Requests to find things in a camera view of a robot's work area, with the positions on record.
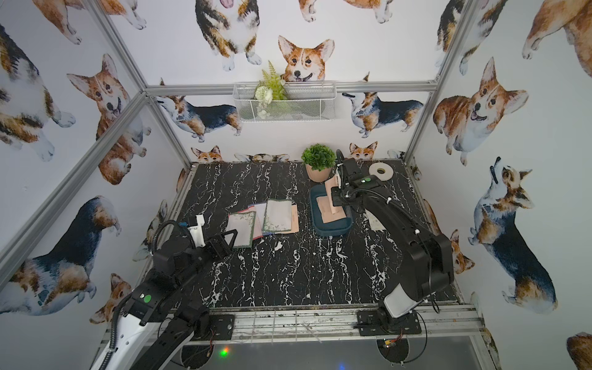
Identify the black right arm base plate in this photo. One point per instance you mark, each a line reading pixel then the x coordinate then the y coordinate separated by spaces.
pixel 378 322

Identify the aluminium frame post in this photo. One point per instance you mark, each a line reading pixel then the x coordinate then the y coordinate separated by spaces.
pixel 115 41

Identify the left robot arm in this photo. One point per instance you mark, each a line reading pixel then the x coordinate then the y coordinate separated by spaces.
pixel 161 315

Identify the red bordered stationery paper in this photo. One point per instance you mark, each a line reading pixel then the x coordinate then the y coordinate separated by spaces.
pixel 259 210

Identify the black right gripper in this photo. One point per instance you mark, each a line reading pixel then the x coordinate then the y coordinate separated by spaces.
pixel 335 196

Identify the artificial fern with flower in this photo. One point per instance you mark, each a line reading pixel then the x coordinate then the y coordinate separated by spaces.
pixel 270 95

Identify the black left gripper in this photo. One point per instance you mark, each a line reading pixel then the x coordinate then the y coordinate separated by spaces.
pixel 211 247

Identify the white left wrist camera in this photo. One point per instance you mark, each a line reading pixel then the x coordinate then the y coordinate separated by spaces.
pixel 196 231

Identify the green artificial potted plant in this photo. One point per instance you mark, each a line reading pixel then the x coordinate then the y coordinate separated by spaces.
pixel 319 157

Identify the teal plastic storage box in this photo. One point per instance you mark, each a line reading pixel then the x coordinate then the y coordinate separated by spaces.
pixel 331 229

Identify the beige ribbed plant pot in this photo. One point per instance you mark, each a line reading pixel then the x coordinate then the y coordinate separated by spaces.
pixel 318 176

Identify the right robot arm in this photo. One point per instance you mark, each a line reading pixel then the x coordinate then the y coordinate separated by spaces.
pixel 427 258

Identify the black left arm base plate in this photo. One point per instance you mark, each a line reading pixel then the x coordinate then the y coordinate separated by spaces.
pixel 217 327

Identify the green bordered stationery paper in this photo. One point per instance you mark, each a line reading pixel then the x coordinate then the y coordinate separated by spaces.
pixel 243 224
pixel 278 216

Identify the white wire wall basket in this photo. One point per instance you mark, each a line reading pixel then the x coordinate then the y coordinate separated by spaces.
pixel 292 102

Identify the white tape roll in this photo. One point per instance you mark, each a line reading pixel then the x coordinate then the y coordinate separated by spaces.
pixel 383 171

